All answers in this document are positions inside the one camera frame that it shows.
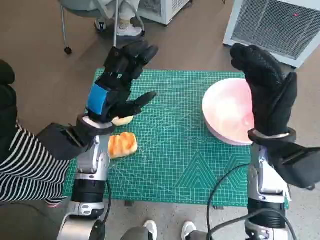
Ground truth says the person in striped top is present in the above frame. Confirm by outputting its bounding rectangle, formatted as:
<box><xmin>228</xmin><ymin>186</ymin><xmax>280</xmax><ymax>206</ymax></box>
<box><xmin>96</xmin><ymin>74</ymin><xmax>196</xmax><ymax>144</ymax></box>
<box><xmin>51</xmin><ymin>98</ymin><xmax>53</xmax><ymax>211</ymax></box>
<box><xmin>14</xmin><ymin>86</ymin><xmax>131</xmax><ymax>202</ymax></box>
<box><xmin>0</xmin><ymin>59</ymin><xmax>71</xmax><ymax>208</ymax></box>

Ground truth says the large white mesh cabinet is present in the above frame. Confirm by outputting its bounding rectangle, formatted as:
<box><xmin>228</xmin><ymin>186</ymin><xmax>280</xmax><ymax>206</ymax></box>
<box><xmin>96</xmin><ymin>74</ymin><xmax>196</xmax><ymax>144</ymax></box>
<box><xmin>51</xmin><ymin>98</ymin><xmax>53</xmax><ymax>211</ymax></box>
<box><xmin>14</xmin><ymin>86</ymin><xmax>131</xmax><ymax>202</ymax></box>
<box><xmin>222</xmin><ymin>0</ymin><xmax>320</xmax><ymax>69</ymax></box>

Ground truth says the green cutting mat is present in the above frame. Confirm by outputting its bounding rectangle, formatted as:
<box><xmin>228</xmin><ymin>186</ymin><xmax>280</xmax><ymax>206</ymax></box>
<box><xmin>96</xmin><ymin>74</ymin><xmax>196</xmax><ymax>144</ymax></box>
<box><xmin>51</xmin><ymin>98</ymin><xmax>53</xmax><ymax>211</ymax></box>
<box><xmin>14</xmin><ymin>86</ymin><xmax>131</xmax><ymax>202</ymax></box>
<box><xmin>62</xmin><ymin>68</ymin><xmax>291</xmax><ymax>207</ymax></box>

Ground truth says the rectangular toy bread loaf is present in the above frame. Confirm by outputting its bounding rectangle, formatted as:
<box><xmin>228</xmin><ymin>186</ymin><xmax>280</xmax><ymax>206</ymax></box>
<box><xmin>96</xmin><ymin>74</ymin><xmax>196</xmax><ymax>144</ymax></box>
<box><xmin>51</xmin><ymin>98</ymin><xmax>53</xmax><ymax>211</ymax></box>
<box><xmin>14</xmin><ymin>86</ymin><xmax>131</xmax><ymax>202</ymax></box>
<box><xmin>107</xmin><ymin>132</ymin><xmax>139</xmax><ymax>160</ymax></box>

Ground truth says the person with white shoes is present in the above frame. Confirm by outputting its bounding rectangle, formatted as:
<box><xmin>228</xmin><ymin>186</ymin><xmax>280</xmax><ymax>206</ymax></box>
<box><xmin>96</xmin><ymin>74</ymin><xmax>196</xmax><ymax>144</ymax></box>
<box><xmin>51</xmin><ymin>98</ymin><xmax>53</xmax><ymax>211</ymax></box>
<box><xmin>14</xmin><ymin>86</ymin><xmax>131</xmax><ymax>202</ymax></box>
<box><xmin>121</xmin><ymin>219</ymin><xmax>208</xmax><ymax>240</ymax></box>

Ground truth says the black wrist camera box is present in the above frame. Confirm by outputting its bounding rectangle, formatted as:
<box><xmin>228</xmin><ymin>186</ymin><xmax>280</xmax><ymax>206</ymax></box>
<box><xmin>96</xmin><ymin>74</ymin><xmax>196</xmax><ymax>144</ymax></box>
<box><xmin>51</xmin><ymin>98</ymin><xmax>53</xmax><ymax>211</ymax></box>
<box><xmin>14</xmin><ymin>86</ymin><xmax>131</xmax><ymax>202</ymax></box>
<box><xmin>37</xmin><ymin>122</ymin><xmax>93</xmax><ymax>161</ymax></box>
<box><xmin>268</xmin><ymin>144</ymin><xmax>320</xmax><ymax>191</ymax></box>

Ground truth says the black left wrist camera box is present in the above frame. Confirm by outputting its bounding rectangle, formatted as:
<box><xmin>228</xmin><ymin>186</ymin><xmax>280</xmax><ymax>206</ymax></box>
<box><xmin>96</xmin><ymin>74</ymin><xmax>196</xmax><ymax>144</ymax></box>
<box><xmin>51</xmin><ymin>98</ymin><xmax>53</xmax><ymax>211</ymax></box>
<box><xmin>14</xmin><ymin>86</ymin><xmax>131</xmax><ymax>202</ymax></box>
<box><xmin>37</xmin><ymin>122</ymin><xmax>93</xmax><ymax>161</ymax></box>

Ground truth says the round toy bread bun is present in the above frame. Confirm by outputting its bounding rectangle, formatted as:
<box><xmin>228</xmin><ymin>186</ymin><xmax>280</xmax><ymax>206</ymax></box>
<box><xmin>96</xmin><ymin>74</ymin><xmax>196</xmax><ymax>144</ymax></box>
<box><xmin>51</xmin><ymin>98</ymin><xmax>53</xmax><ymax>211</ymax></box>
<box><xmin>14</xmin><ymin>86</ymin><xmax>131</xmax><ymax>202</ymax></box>
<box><xmin>111</xmin><ymin>115</ymin><xmax>134</xmax><ymax>127</ymax></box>

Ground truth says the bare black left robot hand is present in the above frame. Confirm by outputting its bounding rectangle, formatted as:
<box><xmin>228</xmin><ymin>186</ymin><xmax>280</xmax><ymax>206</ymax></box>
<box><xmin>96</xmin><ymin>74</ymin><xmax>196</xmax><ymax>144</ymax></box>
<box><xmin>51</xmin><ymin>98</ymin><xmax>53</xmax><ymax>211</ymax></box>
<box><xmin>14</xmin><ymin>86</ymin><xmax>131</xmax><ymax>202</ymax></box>
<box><xmin>84</xmin><ymin>39</ymin><xmax>160</xmax><ymax>125</ymax></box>

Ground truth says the grey wheeled chair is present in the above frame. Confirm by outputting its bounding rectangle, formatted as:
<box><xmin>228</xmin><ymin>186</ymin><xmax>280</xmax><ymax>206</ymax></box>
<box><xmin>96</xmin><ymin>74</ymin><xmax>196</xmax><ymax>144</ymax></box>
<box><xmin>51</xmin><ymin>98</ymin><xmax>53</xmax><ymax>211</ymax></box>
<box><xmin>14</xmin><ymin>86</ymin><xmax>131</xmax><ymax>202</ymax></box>
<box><xmin>58</xmin><ymin>0</ymin><xmax>147</xmax><ymax>55</ymax></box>

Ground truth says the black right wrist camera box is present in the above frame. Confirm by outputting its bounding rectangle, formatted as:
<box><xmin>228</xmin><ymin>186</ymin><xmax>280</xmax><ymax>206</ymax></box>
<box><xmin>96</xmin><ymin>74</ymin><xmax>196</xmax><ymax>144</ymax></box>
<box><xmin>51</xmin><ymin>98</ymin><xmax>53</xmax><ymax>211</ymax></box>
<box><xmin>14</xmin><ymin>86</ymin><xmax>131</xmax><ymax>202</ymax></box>
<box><xmin>268</xmin><ymin>144</ymin><xmax>320</xmax><ymax>191</ymax></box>

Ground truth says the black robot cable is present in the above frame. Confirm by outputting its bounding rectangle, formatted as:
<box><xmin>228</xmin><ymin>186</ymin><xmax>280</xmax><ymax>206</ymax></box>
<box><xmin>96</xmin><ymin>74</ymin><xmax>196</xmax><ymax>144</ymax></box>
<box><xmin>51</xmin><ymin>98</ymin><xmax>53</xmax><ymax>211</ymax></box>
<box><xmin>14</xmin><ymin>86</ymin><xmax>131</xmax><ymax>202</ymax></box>
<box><xmin>98</xmin><ymin>179</ymin><xmax>112</xmax><ymax>226</ymax></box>
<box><xmin>206</xmin><ymin>163</ymin><xmax>251</xmax><ymax>240</ymax></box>
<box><xmin>208</xmin><ymin>208</ymin><xmax>291</xmax><ymax>240</ymax></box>

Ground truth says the small white mesh cabinet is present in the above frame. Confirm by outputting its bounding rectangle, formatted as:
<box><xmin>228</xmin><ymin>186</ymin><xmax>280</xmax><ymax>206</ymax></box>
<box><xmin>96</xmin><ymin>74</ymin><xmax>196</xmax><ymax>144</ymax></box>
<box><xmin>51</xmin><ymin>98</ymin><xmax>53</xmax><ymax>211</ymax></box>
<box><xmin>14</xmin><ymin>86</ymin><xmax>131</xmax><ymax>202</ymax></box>
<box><xmin>136</xmin><ymin>0</ymin><xmax>193</xmax><ymax>26</ymax></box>

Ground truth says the pink bowl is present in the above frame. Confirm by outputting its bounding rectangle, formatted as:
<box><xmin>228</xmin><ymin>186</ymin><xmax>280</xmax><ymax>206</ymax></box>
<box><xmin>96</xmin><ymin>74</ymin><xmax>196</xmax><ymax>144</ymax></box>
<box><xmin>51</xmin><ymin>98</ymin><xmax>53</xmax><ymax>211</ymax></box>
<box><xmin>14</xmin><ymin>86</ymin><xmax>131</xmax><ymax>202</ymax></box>
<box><xmin>201</xmin><ymin>77</ymin><xmax>256</xmax><ymax>146</ymax></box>

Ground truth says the grey metal pole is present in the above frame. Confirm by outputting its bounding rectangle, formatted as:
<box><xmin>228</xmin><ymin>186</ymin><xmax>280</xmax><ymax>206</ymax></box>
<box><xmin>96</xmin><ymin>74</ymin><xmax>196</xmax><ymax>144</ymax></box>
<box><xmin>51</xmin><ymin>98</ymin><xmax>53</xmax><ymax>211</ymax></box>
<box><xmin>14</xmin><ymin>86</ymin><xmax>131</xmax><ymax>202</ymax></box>
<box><xmin>112</xmin><ymin>0</ymin><xmax>126</xmax><ymax>48</ymax></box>

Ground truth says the seated person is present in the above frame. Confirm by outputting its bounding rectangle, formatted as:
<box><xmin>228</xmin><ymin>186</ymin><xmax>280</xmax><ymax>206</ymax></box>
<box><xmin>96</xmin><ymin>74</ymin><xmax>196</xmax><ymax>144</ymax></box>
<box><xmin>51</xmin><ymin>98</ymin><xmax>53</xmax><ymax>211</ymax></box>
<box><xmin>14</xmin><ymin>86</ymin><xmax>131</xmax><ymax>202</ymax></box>
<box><xmin>94</xmin><ymin>0</ymin><xmax>143</xmax><ymax>37</ymax></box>

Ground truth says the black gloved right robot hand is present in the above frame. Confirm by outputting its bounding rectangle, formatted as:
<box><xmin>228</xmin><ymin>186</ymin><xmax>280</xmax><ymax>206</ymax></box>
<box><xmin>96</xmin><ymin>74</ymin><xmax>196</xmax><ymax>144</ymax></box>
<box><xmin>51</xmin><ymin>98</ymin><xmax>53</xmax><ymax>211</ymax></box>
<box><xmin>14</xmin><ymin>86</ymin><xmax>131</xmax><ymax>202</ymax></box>
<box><xmin>229</xmin><ymin>43</ymin><xmax>298</xmax><ymax>138</ymax></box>

